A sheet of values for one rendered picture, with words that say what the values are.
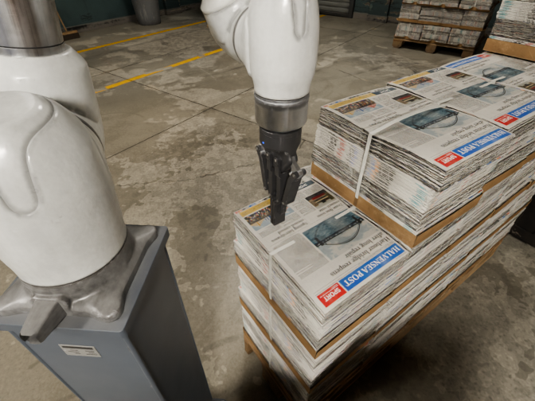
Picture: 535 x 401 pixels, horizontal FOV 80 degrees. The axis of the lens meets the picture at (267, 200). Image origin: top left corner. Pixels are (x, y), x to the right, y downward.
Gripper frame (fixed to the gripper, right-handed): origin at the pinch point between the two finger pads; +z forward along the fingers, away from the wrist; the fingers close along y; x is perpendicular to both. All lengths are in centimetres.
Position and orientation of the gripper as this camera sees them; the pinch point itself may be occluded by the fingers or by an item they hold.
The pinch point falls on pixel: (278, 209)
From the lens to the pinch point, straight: 68.5
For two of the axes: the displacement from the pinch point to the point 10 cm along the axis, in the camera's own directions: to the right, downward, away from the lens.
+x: -8.1, 3.8, -4.5
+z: 0.0, 7.6, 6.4
